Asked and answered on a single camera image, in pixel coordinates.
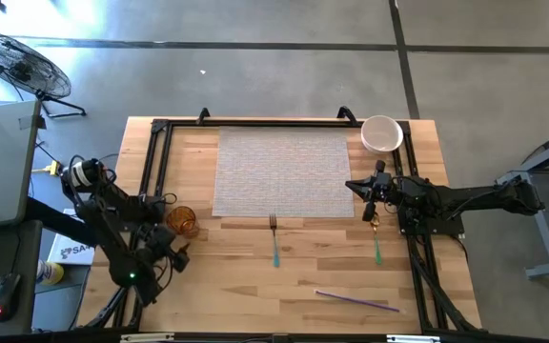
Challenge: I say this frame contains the amber ribbed drinking glass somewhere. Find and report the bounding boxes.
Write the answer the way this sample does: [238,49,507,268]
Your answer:
[166,205,201,239]

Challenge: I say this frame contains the white printed box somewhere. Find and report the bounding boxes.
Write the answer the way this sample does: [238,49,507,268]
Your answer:
[47,208,95,266]

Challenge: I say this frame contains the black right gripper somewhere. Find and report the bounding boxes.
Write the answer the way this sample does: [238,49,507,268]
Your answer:
[344,160,396,222]

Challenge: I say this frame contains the yellow power plug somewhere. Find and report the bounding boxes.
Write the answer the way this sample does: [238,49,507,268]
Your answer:
[30,160,62,177]

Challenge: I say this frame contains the fork with blue handle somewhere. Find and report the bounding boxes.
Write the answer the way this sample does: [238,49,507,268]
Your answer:
[268,213,281,269]

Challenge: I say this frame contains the silver metal bracket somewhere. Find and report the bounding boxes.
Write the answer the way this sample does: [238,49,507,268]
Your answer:
[386,333,442,343]
[120,333,175,343]

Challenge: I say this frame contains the black computer mouse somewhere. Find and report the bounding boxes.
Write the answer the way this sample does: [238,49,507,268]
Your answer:
[0,272,22,323]

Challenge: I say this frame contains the grey woven placemat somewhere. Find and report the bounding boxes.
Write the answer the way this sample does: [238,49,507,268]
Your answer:
[211,126,356,219]

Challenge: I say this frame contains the white ceramic bowl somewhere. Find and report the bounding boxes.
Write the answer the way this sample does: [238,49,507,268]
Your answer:
[360,114,405,154]

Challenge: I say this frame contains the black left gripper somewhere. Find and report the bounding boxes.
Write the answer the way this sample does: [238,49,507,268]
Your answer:
[139,223,193,273]

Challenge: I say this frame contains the dark desk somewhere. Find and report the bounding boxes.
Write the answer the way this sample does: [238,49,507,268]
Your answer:
[0,219,43,334]

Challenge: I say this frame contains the grey metal table frame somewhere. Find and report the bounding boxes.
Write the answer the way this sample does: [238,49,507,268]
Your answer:
[496,121,549,280]

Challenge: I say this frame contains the purple drinking straw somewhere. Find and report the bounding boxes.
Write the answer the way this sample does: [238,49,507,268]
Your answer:
[314,289,402,314]

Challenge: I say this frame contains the gold spoon with green handle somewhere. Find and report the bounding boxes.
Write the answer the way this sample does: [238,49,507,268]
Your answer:
[370,212,383,266]

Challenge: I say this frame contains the yellow white bottle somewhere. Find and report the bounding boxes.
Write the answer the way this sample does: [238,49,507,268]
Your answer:
[35,259,65,286]

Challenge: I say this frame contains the black floor fan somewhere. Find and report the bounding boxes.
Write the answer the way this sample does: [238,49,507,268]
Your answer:
[0,30,88,119]

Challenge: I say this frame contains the black aluminium table frame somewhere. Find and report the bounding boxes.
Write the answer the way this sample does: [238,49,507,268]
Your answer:
[83,107,483,343]

